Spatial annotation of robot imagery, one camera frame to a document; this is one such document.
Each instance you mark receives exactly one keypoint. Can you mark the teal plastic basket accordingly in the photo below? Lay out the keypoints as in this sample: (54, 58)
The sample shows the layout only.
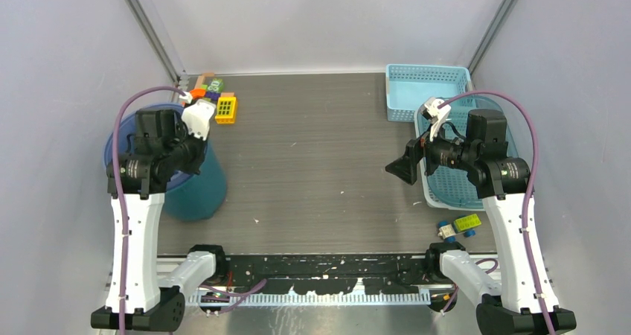
(451, 187)

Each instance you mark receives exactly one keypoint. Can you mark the green numbered toy block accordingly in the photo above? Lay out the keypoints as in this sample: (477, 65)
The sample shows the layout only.
(216, 85)

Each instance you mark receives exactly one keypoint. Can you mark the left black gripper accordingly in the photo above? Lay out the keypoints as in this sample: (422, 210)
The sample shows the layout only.
(194, 165)

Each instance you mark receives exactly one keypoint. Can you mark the teal plastic bucket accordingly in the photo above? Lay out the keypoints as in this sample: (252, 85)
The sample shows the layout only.
(195, 197)

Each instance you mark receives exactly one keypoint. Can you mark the lime green toy brick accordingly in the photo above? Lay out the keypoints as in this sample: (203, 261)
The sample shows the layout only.
(466, 223)

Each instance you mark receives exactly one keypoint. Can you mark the orange toy arch block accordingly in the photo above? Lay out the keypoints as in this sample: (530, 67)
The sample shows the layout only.
(198, 93)

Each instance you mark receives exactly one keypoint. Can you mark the small toy car blue wheels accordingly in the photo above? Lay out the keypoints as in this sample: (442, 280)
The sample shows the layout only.
(447, 233)

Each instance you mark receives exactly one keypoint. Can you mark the white cable duct strip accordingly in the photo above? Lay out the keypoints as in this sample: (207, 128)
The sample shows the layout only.
(351, 299)

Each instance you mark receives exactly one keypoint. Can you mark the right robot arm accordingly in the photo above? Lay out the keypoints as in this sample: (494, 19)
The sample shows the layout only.
(522, 301)

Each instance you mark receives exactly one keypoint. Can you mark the light blue plastic basket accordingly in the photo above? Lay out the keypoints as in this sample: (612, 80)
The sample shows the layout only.
(408, 86)

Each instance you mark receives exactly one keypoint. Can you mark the purple toy block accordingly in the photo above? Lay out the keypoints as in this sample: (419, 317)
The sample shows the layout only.
(212, 96)

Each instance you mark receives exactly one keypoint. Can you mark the yellow toy block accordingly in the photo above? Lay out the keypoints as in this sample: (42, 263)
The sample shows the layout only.
(227, 107)

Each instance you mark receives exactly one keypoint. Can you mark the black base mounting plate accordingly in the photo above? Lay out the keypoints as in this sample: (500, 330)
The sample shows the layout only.
(329, 274)

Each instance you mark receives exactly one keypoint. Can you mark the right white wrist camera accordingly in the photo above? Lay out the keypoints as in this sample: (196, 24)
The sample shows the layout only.
(436, 111)

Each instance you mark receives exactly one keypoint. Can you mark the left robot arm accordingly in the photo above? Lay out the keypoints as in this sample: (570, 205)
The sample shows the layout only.
(147, 149)

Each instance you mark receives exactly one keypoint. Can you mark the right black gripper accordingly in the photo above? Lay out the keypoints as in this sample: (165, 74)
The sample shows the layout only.
(406, 167)

